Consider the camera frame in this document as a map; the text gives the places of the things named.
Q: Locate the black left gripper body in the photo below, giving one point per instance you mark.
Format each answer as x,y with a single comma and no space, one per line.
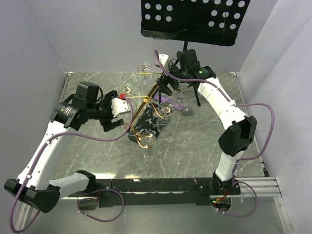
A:
102,109

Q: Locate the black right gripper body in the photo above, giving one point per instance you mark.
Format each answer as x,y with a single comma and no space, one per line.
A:
181,73

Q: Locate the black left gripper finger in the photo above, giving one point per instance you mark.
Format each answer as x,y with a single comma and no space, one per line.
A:
108,125
110,96

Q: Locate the gold wine glass rack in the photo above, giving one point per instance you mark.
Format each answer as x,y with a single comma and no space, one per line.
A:
147,99

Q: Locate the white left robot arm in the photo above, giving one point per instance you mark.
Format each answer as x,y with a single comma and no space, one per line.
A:
34,185

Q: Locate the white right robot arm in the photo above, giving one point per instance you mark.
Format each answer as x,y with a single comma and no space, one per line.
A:
239,128

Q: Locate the black marble rack base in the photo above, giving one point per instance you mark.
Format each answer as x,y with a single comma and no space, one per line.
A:
147,122

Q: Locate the purple glitter microphone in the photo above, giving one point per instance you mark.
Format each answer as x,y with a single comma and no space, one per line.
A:
187,110

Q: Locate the black music stand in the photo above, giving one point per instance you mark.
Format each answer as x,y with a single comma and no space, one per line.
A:
214,22

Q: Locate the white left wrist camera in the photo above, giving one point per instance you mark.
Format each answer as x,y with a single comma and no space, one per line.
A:
119,107

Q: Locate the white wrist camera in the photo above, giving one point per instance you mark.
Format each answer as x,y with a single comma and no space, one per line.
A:
164,60
119,107

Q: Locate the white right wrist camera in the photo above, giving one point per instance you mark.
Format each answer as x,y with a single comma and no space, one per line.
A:
164,60

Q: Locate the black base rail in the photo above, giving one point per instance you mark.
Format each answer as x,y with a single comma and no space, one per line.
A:
165,191

